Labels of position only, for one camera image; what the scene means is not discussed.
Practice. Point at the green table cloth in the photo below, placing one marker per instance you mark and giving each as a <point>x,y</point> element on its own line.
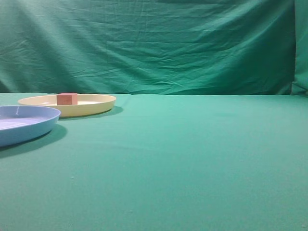
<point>164,163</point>

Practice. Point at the green backdrop cloth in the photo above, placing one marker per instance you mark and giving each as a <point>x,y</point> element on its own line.
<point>168,47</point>

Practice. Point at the yellow plastic plate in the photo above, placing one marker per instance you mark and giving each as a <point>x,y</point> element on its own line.
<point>85,104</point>

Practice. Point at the red cube block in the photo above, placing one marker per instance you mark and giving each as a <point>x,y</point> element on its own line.
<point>67,99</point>

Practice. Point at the blue plastic plate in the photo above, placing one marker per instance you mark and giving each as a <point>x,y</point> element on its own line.
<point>20,123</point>

